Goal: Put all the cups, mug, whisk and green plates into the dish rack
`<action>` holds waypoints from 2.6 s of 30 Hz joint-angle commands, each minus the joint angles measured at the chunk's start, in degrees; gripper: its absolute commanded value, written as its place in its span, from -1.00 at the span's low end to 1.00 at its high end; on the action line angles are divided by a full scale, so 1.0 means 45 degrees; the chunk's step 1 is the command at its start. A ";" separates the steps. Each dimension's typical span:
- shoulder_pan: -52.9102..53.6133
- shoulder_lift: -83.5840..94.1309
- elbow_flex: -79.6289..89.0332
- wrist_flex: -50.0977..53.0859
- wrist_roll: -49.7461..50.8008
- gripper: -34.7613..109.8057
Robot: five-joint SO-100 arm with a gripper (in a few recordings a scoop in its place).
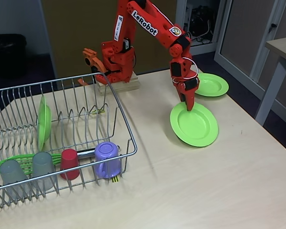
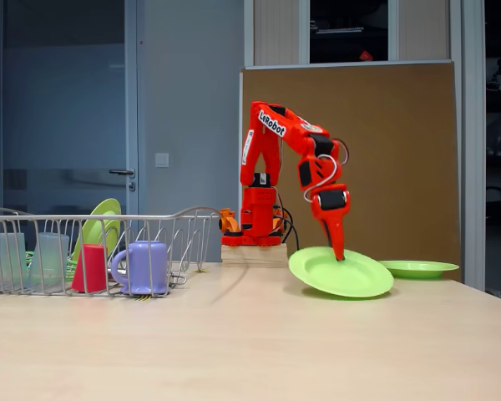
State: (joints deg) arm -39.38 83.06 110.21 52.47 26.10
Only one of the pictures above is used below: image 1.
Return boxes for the green plastic plate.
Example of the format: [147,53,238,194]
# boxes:
[194,73,229,97]
[37,94,52,151]
[169,102,219,147]

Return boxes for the purple plastic mug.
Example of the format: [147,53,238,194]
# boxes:
[93,142,122,179]

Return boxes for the red plastic cup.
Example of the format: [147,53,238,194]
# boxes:
[60,149,80,180]

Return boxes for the grey translucent plastic cup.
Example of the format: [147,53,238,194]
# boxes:
[0,159,31,193]
[31,152,56,191]

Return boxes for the green whisk metal handle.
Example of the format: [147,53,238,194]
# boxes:
[0,145,122,177]

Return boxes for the wooden base block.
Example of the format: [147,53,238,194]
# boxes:
[97,71,140,96]

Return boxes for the white tambour door cabinet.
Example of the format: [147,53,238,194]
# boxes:
[173,0,286,113]

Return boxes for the beige side table grey leg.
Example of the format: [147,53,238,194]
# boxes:
[255,35,286,127]

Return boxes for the brown cork board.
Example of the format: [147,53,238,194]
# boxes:
[41,0,177,79]

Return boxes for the black trash bin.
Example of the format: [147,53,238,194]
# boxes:
[0,34,28,78]

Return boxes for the white gripper servo cable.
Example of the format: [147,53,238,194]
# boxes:
[172,57,199,83]

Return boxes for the tangled cables in cabinet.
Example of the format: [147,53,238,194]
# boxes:
[185,6,215,45]

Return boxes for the metal wire dish rack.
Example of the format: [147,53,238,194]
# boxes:
[0,71,138,211]

